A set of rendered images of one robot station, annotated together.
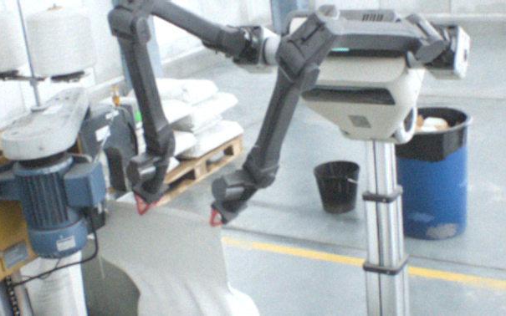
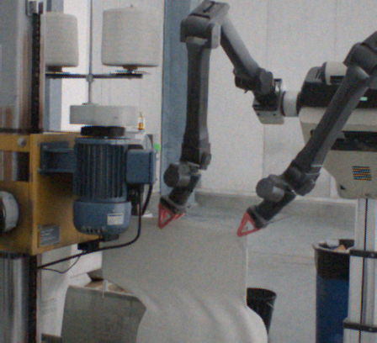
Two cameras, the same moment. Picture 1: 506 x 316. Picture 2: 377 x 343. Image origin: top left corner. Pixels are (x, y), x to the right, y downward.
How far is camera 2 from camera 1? 0.75 m
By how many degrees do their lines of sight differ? 17
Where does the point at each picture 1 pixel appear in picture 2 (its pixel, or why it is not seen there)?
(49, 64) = (124, 52)
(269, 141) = (321, 143)
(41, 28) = (123, 18)
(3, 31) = (69, 29)
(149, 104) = (199, 112)
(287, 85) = (356, 83)
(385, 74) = not seen: outside the picture
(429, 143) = not seen: hidden behind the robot
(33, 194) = (95, 163)
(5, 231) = (46, 208)
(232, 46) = (264, 84)
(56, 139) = (129, 113)
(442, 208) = not seen: hidden behind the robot
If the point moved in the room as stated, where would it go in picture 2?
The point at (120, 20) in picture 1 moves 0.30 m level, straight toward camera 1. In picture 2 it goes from (197, 23) to (235, 9)
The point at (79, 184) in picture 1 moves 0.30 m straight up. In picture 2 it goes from (142, 160) to (145, 42)
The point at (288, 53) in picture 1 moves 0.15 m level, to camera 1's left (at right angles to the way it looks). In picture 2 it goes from (363, 54) to (304, 51)
